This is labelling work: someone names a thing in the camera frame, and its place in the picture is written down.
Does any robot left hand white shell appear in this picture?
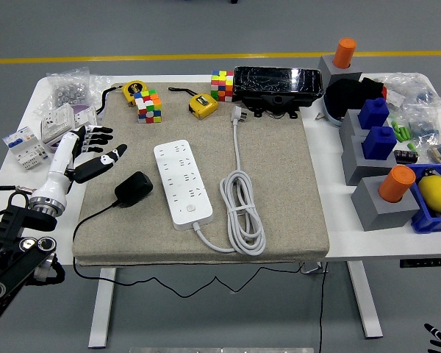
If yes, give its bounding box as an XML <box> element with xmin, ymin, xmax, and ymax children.
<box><xmin>28</xmin><ymin>124</ymin><xmax>129</xmax><ymax>207</ymax></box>

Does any black power adapter plug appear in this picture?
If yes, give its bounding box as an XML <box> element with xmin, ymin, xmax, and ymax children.
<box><xmin>113</xmin><ymin>171</ymin><xmax>154</xmax><ymax>209</ymax></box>

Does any white power strip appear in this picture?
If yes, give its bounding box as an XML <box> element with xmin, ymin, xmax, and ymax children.
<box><xmin>153</xmin><ymin>139</ymin><xmax>214</xmax><ymax>232</ymax></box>

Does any white blue circuit breaker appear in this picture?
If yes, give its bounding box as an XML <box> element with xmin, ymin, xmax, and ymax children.
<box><xmin>2</xmin><ymin>126</ymin><xmax>49</xmax><ymax>171</ymax></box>

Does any purple tape roll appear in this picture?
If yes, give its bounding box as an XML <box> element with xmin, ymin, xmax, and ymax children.
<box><xmin>46</xmin><ymin>104</ymin><xmax>100</xmax><ymax>151</ymax></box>

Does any clear bag of metal nuts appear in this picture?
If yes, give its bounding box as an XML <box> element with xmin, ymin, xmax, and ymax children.
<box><xmin>35</xmin><ymin>66</ymin><xmax>113</xmax><ymax>115</ymax></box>

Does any black table control panel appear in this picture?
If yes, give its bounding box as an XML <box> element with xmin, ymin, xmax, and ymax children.
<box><xmin>399</xmin><ymin>258</ymin><xmax>441</xmax><ymax>268</ymax></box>

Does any white table leg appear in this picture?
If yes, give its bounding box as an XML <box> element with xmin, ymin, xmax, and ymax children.
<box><xmin>87</xmin><ymin>267</ymin><xmax>118</xmax><ymax>349</ymax></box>
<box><xmin>347</xmin><ymin>260</ymin><xmax>384</xmax><ymax>339</ymax></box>

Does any round yellow tape measure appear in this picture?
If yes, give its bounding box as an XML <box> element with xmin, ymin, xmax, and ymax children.
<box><xmin>95</xmin><ymin>80</ymin><xmax>148</xmax><ymax>115</ymax></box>

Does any colourful cube with white squares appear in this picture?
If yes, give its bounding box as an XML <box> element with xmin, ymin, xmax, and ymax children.
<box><xmin>133</xmin><ymin>89</ymin><xmax>163</xmax><ymax>124</ymax></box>

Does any blue plastic bin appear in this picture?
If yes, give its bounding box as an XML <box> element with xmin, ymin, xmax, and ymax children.
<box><xmin>405</xmin><ymin>163</ymin><xmax>441</xmax><ymax>235</ymax></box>

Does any grey block with round hole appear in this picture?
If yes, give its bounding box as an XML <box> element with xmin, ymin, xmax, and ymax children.
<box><xmin>318</xmin><ymin>54</ymin><xmax>363</xmax><ymax>88</ymax></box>
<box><xmin>351</xmin><ymin>176</ymin><xmax>421</xmax><ymax>232</ymax></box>

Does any yellow lemon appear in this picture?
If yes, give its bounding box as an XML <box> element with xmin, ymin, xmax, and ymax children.
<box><xmin>417</xmin><ymin>175</ymin><xmax>441</xmax><ymax>213</ymax></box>

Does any square yellow tape measure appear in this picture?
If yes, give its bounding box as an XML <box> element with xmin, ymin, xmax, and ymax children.
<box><xmin>168</xmin><ymin>86</ymin><xmax>220</xmax><ymax>121</ymax></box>

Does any orange cylinder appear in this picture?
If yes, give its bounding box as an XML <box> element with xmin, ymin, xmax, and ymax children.
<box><xmin>332</xmin><ymin>38</ymin><xmax>357</xmax><ymax>70</ymax></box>
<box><xmin>377</xmin><ymin>165</ymin><xmax>417</xmax><ymax>204</ymax></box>

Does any colourful cube with yellow squares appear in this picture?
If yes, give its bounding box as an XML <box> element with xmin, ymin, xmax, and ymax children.
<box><xmin>210</xmin><ymin>70</ymin><xmax>235</xmax><ymax>103</ymax></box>

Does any black electronic component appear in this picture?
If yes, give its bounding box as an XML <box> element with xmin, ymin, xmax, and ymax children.
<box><xmin>393</xmin><ymin>149</ymin><xmax>419</xmax><ymax>165</ymax></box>

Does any grey block with square hole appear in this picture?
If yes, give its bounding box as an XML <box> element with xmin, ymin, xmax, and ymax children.
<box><xmin>338</xmin><ymin>109</ymin><xmax>368</xmax><ymax>143</ymax></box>
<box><xmin>340</xmin><ymin>135</ymin><xmax>398</xmax><ymax>187</ymax></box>

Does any blue stepped block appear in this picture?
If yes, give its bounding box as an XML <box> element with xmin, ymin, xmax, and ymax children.
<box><xmin>360</xmin><ymin>126</ymin><xmax>397</xmax><ymax>161</ymax></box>
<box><xmin>357</xmin><ymin>97</ymin><xmax>390</xmax><ymax>130</ymax></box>

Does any green cylinder pieces pile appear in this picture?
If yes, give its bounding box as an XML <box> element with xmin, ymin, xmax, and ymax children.
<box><xmin>391</xmin><ymin>121</ymin><xmax>418</xmax><ymax>151</ymax></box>

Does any clear bag of blue parts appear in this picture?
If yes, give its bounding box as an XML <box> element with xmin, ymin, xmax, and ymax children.
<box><xmin>404</xmin><ymin>104</ymin><xmax>441</xmax><ymax>146</ymax></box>

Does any grey-brown fabric mat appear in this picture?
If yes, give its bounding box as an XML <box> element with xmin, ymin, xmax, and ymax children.
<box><xmin>72</xmin><ymin>82</ymin><xmax>331</xmax><ymax>268</ymax></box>

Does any black cracked-screen device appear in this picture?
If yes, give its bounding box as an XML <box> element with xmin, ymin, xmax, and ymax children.
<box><xmin>233</xmin><ymin>65</ymin><xmax>323</xmax><ymax>119</ymax></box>

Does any white round dish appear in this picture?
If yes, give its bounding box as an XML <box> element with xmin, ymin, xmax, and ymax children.
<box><xmin>322</xmin><ymin>93</ymin><xmax>345</xmax><ymax>128</ymax></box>

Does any large clear bag of parts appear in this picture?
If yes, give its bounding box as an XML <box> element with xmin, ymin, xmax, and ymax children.
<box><xmin>374</xmin><ymin>72</ymin><xmax>441</xmax><ymax>111</ymax></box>

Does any black cloth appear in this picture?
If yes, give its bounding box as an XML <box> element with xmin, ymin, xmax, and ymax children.
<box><xmin>323</xmin><ymin>76</ymin><xmax>385</xmax><ymax>118</ymax></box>

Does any large white wall socket panel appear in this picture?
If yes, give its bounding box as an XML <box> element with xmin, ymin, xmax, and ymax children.
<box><xmin>40</xmin><ymin>102</ymin><xmax>76</xmax><ymax>145</ymax></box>

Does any small white wall socket panel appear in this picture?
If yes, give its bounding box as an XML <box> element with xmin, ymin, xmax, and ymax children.
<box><xmin>73</xmin><ymin>105</ymin><xmax>99</xmax><ymax>129</ymax></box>

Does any black hanging cable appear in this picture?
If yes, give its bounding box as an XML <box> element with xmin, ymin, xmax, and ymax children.
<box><xmin>318</xmin><ymin>270</ymin><xmax>329</xmax><ymax>353</ymax></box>

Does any metal bracket under table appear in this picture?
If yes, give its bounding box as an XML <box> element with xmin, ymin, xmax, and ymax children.
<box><xmin>299</xmin><ymin>261</ymin><xmax>330</xmax><ymax>275</ymax></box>

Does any white power strip cord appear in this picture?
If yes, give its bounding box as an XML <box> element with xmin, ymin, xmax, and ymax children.
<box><xmin>193</xmin><ymin>105</ymin><xmax>267</xmax><ymax>257</ymax></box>

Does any thin black adapter cord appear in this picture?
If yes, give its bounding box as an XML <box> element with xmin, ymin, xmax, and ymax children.
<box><xmin>72</xmin><ymin>200</ymin><xmax>330</xmax><ymax>299</ymax></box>

